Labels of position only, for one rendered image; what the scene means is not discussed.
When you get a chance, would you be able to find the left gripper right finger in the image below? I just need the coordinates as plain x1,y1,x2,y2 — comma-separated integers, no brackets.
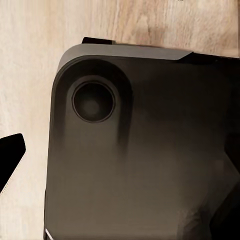
224,133,240,173

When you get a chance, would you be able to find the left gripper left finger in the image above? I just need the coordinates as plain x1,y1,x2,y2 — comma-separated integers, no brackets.
0,133,26,193

